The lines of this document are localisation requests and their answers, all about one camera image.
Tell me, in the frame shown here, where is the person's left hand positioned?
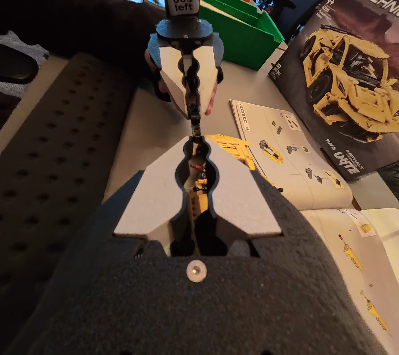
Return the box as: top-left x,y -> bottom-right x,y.
204,80 -> 219,116

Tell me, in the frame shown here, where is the instruction booklet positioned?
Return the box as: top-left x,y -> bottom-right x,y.
229,99 -> 399,355

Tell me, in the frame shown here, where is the toy car set box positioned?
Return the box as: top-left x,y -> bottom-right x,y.
268,0 -> 399,181

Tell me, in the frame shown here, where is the green plastic bin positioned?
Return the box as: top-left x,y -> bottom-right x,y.
198,0 -> 285,71

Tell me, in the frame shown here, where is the yellow toy brick car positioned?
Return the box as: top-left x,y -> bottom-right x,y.
184,134 -> 284,250

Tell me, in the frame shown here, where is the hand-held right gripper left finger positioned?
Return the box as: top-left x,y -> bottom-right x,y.
114,136 -> 194,256

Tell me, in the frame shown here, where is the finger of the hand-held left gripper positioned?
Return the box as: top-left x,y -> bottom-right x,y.
194,46 -> 219,115
160,47 -> 191,119

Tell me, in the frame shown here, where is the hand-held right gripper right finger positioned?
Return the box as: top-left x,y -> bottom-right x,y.
194,137 -> 282,256

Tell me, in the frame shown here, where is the grey desk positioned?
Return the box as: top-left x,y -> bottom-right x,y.
0,40 -> 399,355

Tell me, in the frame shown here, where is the dark perforated foam pad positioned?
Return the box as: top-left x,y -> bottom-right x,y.
0,53 -> 138,331

